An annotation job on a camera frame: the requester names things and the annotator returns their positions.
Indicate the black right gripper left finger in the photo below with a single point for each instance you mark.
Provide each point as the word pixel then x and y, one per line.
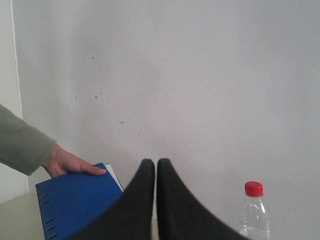
pixel 130 216

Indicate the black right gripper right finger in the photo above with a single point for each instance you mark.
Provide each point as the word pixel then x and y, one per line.
pixel 180 216

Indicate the blue ring binder notebook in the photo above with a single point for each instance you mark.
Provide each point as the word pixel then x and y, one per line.
pixel 70 202

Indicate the clear plastic water bottle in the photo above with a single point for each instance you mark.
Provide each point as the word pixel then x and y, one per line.
pixel 256 221

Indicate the green sleeved forearm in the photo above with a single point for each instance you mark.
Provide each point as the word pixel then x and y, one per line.
pixel 22 147

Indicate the person's open bare hand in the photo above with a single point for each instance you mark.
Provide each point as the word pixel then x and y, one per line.
pixel 60 162

